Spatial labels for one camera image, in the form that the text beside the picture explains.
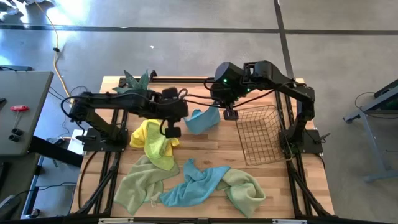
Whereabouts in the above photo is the blue microfiber towel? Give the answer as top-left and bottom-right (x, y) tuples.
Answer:
(159, 158), (231, 208)
(183, 105), (221, 135)

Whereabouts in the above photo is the yellow floor cable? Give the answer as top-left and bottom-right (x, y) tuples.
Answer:
(33, 0), (77, 105)

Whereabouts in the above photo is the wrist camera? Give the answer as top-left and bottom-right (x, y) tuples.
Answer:
(164, 126), (182, 139)
(223, 108), (239, 121)

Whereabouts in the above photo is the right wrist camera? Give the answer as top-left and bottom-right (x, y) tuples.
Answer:
(223, 108), (239, 121)

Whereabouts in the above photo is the black floor cable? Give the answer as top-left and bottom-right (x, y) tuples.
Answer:
(354, 91), (398, 121)

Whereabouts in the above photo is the black flat bar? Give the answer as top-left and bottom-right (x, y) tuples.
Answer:
(29, 135), (85, 168)

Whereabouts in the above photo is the lime green microfiber towel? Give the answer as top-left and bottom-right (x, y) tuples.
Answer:
(144, 120), (180, 172)

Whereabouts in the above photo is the copper wire basket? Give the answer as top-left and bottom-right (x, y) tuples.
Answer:
(234, 105), (285, 167)

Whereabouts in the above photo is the grey side table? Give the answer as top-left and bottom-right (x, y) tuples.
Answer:
(0, 70), (54, 156)

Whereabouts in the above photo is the black aluminium table frame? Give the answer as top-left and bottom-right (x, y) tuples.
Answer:
(70, 68), (335, 224)

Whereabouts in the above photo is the grey metal stand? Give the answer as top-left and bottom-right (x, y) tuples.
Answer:
(343, 79), (398, 183)

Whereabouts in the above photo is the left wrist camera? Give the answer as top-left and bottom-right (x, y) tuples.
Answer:
(164, 126), (182, 139)

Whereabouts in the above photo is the pale green microfiber towel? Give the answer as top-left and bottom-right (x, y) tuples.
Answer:
(216, 169), (267, 218)
(113, 154), (181, 216)

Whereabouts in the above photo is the artificial green succulent plant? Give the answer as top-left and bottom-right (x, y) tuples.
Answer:
(112, 68), (154, 94)

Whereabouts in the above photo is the red-handled tool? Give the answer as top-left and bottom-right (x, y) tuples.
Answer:
(9, 105), (29, 128)

